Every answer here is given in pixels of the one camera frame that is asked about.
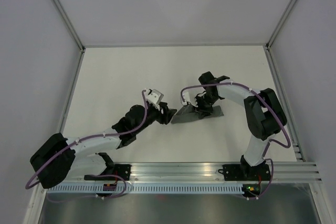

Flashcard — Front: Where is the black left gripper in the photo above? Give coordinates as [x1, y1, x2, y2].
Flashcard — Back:
[134, 101, 176, 134]

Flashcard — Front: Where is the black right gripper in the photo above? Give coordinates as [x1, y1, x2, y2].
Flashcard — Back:
[191, 93, 219, 119]

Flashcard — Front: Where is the grey cloth napkin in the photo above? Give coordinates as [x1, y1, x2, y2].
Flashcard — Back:
[171, 104, 224, 124]

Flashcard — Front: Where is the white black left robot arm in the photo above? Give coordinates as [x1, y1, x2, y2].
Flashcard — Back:
[26, 102, 177, 189]

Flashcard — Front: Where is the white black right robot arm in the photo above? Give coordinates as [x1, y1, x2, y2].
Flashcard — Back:
[194, 71, 287, 179]

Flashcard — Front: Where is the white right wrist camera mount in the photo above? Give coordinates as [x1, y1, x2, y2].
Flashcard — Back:
[182, 97, 198, 107]

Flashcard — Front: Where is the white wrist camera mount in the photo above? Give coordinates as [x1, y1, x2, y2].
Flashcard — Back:
[182, 97, 198, 107]
[144, 89, 164, 110]

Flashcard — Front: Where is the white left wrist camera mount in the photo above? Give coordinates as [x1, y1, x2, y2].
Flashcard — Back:
[144, 89, 164, 110]

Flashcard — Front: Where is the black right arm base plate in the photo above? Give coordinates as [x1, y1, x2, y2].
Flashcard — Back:
[217, 163, 271, 182]

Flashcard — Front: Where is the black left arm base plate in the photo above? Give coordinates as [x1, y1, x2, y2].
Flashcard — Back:
[84, 164, 132, 181]

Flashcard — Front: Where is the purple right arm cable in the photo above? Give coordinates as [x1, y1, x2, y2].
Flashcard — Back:
[180, 83, 291, 200]

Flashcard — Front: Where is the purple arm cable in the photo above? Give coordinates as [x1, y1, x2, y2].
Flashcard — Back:
[25, 89, 149, 204]
[180, 83, 291, 200]

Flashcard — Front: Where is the white slotted cable duct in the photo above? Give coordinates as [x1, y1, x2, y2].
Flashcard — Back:
[49, 183, 243, 194]

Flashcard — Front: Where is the aluminium front rail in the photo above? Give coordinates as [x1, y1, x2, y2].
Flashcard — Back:
[62, 162, 322, 183]

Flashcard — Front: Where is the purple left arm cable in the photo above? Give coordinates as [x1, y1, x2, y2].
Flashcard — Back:
[25, 89, 149, 204]

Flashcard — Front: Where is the aluminium right frame post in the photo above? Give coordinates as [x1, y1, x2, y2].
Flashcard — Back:
[264, 0, 299, 51]

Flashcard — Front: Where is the aluminium frame post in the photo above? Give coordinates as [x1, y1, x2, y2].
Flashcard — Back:
[264, 0, 299, 51]
[51, 0, 85, 52]

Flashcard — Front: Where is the aluminium left frame post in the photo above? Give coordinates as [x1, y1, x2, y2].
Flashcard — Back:
[51, 0, 85, 52]

